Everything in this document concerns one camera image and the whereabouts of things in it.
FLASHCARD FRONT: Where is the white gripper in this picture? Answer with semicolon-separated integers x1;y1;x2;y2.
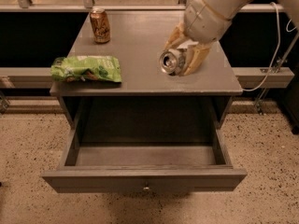
164;0;232;76

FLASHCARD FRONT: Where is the silver green 7up can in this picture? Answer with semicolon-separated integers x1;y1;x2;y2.
159;49;186;76

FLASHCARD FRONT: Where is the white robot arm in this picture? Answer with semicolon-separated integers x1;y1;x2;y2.
160;0;299;76

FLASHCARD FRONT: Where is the orange brown soda can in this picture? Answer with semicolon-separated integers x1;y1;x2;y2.
90;7;110;44

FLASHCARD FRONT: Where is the open grey top drawer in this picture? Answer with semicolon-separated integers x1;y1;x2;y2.
42;120;247;193

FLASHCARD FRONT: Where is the grey wooden cabinet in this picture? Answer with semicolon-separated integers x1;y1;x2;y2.
50;10;242;123

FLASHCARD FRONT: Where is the green chip bag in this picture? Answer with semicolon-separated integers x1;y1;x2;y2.
50;56;121;82

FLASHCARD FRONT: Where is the white cable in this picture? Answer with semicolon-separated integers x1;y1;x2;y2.
242;1;298;93

